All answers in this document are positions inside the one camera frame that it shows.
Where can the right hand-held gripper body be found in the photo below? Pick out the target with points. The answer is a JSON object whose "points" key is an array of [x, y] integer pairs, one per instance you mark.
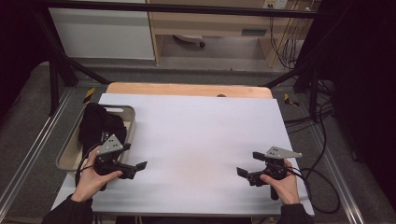
{"points": [[275, 166]]}

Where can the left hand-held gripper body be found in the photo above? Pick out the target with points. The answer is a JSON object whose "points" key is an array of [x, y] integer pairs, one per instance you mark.
{"points": [[109, 146]]}

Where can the black cloth garment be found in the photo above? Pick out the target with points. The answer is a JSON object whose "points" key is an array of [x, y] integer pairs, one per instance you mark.
{"points": [[99, 124]]}

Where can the beige plastic basket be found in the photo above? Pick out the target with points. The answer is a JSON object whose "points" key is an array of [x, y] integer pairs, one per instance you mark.
{"points": [[73, 152]]}

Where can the person's right hand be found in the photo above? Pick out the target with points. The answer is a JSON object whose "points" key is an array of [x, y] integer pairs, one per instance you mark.
{"points": [[288, 186]]}

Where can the person's left hand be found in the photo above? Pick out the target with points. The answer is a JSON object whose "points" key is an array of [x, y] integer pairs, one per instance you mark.
{"points": [[88, 180]]}

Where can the yellow black floor tape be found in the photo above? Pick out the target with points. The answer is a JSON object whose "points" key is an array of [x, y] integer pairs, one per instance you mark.
{"points": [[89, 95], [291, 101]]}

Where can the white table cover sheet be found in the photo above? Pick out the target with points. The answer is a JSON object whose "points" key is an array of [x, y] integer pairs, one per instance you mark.
{"points": [[199, 149]]}

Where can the wooden table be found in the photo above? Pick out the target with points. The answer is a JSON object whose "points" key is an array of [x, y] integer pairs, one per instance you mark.
{"points": [[186, 90]]}

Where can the black metal stand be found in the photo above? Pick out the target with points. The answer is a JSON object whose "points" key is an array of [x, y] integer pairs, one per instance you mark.
{"points": [[311, 77], [59, 71]]}

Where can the white cabinet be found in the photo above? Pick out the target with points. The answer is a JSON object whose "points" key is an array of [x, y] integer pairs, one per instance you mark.
{"points": [[102, 34]]}

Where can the office chair base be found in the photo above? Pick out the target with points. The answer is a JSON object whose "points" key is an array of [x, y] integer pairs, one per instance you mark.
{"points": [[190, 39]]}

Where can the black curtain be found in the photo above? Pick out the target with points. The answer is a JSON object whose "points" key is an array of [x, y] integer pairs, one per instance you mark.
{"points": [[18, 46], [364, 77]]}

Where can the light wooden desk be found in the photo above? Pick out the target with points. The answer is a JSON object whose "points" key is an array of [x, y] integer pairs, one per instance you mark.
{"points": [[211, 23]]}

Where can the white power strip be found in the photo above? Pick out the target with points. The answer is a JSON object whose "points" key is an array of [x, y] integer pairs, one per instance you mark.
{"points": [[275, 3]]}

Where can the aluminium floor rail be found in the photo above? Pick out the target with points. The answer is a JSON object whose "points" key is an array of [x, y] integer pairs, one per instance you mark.
{"points": [[337, 174], [34, 152]]}

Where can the black metal frame bar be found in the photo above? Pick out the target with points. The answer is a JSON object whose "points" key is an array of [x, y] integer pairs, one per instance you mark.
{"points": [[186, 9]]}

